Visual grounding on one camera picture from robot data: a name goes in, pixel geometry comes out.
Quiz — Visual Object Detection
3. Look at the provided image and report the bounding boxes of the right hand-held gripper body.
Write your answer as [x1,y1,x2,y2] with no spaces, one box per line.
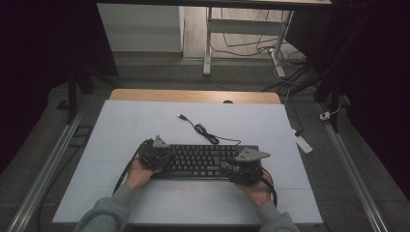
[233,147,271,186]

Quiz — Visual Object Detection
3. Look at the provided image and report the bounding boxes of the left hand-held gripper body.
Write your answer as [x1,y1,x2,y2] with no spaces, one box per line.
[138,134,170,172]

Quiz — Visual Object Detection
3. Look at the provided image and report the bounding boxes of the black keyboard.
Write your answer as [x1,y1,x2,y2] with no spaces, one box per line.
[137,143,262,181]

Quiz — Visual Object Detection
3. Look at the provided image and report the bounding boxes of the person's right hand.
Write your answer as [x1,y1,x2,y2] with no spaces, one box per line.
[236,169,274,208]

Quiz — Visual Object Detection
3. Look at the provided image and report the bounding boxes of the person's left hand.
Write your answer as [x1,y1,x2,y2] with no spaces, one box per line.
[125,158,162,191]

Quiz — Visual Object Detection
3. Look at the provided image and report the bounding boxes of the white board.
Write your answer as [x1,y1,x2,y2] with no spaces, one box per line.
[51,100,324,225]

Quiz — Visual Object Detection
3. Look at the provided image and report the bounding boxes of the white power strip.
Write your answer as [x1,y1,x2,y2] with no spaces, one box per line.
[291,129,314,155]

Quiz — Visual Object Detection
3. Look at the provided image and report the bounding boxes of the wooden table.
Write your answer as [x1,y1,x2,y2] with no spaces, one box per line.
[109,88,282,105]

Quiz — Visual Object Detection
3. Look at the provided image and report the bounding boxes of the black stand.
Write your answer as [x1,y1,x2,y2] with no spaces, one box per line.
[65,59,114,126]
[283,13,375,133]

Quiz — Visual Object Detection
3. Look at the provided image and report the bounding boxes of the white cabinet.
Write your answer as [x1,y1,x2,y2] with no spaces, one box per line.
[97,3,185,53]

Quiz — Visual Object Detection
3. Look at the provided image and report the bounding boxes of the white-legged desk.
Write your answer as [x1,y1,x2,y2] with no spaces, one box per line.
[96,0,333,78]

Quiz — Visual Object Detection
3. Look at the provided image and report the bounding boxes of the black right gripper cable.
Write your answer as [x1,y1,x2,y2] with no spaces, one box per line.
[260,167,278,208]

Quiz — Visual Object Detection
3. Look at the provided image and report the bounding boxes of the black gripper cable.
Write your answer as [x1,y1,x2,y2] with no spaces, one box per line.
[113,138,153,195]
[260,167,278,208]

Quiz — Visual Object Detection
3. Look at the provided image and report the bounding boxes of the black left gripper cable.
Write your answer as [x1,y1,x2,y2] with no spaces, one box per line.
[113,138,153,195]

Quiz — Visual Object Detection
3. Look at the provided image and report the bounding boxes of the black keyboard cable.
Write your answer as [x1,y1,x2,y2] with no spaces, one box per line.
[177,113,242,147]

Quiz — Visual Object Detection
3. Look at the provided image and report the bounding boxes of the aluminium rail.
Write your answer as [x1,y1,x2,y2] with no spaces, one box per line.
[317,102,391,232]
[6,98,89,232]

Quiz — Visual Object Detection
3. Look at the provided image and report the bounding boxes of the black floor cables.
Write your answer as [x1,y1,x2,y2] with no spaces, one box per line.
[211,8,308,95]

